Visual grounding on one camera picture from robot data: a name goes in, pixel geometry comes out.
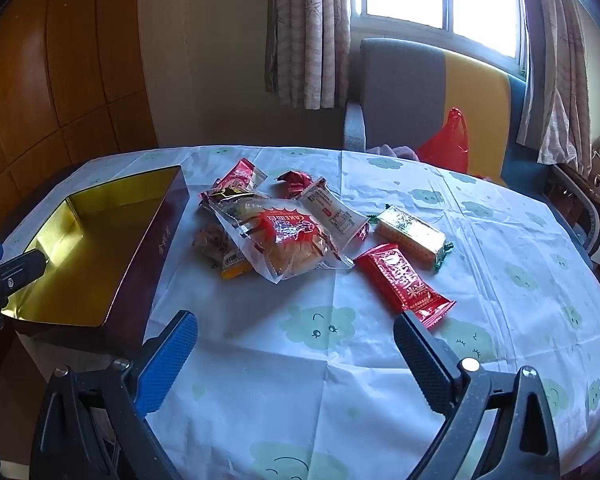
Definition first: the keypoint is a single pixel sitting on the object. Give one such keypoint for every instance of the small red candy wrapper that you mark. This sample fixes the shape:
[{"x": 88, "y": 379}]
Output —
[{"x": 295, "y": 181}]

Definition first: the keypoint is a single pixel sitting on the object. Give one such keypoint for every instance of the gold and maroon tin box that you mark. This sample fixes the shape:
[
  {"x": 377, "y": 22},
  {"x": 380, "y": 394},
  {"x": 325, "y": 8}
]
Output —
[{"x": 105, "y": 240}]

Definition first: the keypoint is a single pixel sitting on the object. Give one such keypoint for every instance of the clear bread cake packet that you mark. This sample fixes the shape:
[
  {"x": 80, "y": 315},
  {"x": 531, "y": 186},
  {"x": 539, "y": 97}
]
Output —
[{"x": 285, "y": 240}]

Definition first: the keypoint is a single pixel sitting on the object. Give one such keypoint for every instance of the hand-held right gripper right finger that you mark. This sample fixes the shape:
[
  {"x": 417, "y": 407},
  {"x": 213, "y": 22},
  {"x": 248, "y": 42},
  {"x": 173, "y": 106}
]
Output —
[{"x": 425, "y": 360}]

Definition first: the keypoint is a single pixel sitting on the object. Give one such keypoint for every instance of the large red snack packet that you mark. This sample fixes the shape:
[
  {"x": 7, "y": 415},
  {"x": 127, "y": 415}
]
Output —
[{"x": 405, "y": 285}]

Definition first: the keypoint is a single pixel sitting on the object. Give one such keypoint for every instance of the white cloud print tablecloth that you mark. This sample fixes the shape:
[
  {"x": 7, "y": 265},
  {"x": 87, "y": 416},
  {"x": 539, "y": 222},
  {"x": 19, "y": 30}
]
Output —
[{"x": 330, "y": 385}]

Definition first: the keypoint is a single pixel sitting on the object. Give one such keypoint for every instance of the red and white snack packet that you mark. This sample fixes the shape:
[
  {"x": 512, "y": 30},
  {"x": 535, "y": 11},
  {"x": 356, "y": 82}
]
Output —
[{"x": 237, "y": 175}]

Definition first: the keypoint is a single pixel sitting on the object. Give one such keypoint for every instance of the pink cloth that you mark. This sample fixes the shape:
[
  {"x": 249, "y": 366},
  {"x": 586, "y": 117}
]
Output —
[{"x": 395, "y": 151}]

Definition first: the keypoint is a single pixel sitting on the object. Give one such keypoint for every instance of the green and gold snack packet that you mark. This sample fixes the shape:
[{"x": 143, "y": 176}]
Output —
[{"x": 410, "y": 232}]

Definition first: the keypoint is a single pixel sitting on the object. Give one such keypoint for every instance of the clear red-ended snack packet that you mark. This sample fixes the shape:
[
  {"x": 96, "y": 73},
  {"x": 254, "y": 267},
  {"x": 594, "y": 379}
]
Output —
[{"x": 332, "y": 212}]

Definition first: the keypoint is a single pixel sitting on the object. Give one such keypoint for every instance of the beige patterned curtain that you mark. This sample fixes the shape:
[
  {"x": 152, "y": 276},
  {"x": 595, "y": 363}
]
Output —
[
  {"x": 305, "y": 35},
  {"x": 560, "y": 85}
]

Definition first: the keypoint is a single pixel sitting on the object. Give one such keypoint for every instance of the grey yellow blue sofa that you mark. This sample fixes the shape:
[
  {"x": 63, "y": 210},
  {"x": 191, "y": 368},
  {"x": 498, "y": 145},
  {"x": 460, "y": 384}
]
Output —
[{"x": 405, "y": 90}]

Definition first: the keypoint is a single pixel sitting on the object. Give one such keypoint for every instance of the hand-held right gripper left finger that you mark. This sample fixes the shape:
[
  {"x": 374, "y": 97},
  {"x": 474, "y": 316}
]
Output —
[{"x": 167, "y": 360}]

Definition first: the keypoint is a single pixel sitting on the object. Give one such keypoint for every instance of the clear nut packet orange edge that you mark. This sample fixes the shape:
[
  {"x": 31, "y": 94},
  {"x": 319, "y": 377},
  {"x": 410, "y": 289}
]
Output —
[{"x": 212, "y": 245}]

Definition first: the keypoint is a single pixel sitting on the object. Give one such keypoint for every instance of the red plastic bag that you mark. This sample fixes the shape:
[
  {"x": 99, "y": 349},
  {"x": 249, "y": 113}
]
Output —
[{"x": 445, "y": 150}]

